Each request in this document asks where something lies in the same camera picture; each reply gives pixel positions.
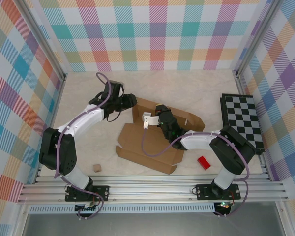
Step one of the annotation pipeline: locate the brown cardboard box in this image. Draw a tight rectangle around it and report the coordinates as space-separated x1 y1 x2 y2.
115 97 205 175

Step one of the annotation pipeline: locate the red block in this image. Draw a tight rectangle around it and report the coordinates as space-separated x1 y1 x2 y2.
197 155 211 170

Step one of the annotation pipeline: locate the black white chessboard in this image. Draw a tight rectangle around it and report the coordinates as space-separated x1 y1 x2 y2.
220 93 265 155

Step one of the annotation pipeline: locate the right small circuit board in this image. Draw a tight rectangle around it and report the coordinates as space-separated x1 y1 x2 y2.
215 201 232 211

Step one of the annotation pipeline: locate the small circuit board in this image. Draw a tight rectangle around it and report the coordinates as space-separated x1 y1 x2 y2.
75 201 99 212
215 201 232 211

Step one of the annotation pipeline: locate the left small circuit board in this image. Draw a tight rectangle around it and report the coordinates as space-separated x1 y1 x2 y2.
75 201 99 212

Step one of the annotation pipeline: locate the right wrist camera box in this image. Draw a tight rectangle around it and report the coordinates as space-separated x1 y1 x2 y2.
142 112 160 130

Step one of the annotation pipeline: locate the aluminium mounting rail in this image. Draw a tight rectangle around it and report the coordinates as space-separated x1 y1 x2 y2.
17 173 290 205

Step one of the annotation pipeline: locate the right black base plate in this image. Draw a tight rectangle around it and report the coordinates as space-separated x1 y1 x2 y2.
196 183 241 201

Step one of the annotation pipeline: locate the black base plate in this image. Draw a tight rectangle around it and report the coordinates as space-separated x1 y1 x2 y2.
196 183 241 201
65 185 110 202

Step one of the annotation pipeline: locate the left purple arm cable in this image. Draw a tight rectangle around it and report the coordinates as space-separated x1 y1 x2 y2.
54 72 125 220

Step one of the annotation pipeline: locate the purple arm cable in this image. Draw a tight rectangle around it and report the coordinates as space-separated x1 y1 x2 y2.
140 127 250 218
54 72 125 220

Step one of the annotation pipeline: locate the slotted grey cable duct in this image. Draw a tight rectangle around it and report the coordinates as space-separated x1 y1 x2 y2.
29 205 216 214

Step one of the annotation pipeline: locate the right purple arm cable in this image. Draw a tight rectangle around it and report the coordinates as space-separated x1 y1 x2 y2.
140 127 250 218

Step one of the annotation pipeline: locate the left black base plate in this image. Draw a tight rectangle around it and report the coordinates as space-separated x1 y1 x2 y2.
65 185 110 202

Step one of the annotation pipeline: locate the aluminium frame post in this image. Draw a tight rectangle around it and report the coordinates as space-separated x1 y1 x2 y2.
235 0 283 77
13 0 67 82

